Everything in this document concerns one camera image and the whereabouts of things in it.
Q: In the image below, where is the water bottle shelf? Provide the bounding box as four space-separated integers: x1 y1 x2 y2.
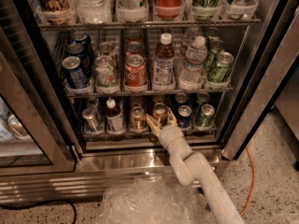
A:
179 35 207 85
77 0 111 24

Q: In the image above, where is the red coke can top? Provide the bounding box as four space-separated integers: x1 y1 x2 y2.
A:
154 0 181 20

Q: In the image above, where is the glass fridge door left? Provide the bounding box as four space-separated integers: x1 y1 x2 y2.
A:
0 31 75 176

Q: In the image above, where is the orange soda can front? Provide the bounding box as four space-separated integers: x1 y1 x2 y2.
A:
152 103 168 126

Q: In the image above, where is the green can middle front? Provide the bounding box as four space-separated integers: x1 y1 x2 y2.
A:
207 51 235 83

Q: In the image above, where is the black cable on floor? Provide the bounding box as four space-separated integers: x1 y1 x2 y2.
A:
0 199 78 224

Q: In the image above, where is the tea bottle middle shelf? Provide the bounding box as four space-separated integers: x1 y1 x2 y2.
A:
152 33 175 86

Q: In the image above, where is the orange soda can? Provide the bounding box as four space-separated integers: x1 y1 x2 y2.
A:
129 106 147 133
152 103 168 126

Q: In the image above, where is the tea bottle bottom shelf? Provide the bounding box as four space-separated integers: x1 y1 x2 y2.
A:
105 98 124 133

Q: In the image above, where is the water bottle middle shelf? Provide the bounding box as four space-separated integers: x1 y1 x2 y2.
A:
179 35 207 85

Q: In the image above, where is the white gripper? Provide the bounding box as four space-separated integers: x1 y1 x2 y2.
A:
146 107 184 149

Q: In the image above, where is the white green can middle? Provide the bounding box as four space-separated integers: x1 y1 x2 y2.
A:
94 55 118 88

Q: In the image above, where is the clear plastic wrap bundle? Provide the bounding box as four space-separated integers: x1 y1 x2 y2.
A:
97 176 200 224

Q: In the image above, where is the red coke can front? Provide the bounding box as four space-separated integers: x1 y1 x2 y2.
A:
125 55 147 87

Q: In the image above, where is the blue pepsi can bottom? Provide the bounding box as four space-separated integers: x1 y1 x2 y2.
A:
176 105 192 128

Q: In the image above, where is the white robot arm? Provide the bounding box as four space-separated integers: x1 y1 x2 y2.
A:
146 108 245 224

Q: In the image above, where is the orange power cable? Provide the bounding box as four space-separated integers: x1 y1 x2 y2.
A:
238 147 256 217

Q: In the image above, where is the green can bottom front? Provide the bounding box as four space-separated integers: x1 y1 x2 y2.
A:
195 104 215 127

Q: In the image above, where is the stainless steel fridge cabinet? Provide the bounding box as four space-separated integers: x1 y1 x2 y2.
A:
0 0 299 203

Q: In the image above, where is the water bottle top shelf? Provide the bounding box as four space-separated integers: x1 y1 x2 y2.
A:
77 0 111 24

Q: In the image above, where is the silver can bottom left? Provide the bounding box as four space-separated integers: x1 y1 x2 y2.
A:
82 107 102 133

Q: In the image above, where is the orange soda can left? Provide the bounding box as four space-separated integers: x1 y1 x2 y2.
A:
129 106 147 133

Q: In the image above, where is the green can top shelf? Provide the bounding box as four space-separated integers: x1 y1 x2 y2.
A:
192 0 219 20

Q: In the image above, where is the open fridge door right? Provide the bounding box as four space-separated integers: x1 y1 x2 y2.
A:
222 12 299 161

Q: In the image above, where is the red coke can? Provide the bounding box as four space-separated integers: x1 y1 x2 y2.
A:
154 0 181 20
125 42 145 56
125 55 147 87

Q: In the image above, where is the tan can top left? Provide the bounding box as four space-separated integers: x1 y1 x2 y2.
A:
39 0 70 24

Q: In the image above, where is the blue can middle front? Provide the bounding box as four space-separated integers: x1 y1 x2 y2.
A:
62 56 89 89

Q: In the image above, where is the tea bottle shelf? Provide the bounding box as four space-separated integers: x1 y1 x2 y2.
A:
152 33 175 86
105 98 124 133

